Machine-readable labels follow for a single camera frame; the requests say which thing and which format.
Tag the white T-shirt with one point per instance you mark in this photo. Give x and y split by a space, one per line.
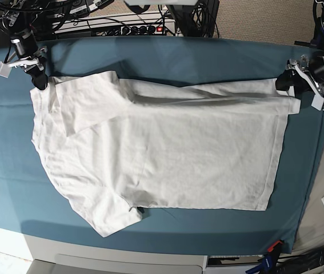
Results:
111 146

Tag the orange blue clamp bottom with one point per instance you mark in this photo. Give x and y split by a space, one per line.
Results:
269 260

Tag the teal table cloth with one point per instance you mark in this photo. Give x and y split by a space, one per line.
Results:
30 204

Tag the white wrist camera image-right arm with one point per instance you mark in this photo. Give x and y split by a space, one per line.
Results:
318 103

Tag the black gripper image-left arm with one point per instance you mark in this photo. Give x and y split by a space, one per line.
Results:
38 76

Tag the black power strip red switch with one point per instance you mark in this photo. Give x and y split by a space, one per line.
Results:
143 30

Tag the black gripper image-right arm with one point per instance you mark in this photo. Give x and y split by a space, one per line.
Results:
306 75

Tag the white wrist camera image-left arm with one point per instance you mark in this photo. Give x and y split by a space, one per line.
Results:
5 69

